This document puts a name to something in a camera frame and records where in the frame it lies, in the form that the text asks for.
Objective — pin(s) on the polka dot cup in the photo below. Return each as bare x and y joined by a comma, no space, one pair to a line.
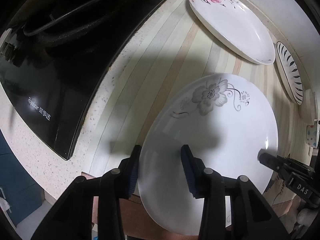
312,134

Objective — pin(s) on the striped table mat with cat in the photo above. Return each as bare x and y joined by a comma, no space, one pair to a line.
171,50

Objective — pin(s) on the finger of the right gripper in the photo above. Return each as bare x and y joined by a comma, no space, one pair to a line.
270,161

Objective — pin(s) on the white plate black leaf rim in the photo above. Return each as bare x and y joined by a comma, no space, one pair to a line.
289,73

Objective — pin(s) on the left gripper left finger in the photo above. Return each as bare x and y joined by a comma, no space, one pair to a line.
129,173

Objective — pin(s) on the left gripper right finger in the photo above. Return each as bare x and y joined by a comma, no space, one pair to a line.
193,168

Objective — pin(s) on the black glass gas stove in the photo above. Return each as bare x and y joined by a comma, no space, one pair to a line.
54,55

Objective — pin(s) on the white plate pink rose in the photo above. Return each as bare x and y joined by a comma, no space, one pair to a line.
237,27

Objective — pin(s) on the white plate grey flower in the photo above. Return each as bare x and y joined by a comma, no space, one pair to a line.
226,121

